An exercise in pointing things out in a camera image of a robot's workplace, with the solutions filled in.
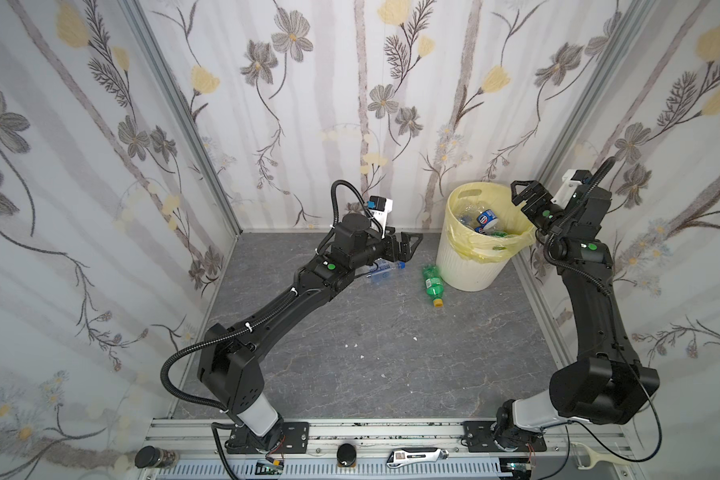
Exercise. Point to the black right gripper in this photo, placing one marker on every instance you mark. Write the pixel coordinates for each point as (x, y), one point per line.
(540, 201)

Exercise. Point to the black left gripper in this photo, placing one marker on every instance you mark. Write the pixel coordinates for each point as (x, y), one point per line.
(396, 246)

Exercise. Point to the soda water clear bottle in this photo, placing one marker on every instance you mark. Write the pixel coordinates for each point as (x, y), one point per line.
(382, 270)

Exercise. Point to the blue label bottle blue cap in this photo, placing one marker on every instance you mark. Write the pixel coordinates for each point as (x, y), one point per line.
(487, 221)

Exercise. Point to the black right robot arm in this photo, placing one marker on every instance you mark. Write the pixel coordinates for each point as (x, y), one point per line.
(607, 384)

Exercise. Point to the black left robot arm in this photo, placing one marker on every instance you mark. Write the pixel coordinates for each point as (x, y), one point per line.
(230, 357)

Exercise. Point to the yellow plastic bin liner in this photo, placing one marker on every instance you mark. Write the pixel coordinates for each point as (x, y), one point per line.
(463, 244)

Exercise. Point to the white ribbed trash bin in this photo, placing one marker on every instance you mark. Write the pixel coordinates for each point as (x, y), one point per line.
(470, 276)

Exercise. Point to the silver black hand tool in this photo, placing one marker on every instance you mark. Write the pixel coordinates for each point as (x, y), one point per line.
(403, 457)

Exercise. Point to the black round knob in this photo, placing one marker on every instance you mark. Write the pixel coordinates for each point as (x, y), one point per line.
(346, 456)

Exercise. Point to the cream plastic peeler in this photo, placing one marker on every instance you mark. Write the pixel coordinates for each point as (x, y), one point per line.
(588, 458)

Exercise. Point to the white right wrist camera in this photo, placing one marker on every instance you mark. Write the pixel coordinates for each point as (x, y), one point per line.
(571, 180)

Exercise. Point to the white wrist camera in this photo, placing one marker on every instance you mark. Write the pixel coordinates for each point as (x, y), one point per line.
(571, 180)
(380, 208)

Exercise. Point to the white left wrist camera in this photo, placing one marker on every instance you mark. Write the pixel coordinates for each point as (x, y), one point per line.
(380, 208)

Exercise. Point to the white slotted cable duct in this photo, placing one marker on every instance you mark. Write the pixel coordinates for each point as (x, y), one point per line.
(372, 468)

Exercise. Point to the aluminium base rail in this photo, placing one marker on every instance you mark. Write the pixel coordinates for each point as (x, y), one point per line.
(203, 455)

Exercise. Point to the black jar on rail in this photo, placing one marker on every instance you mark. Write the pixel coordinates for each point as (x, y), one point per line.
(154, 457)

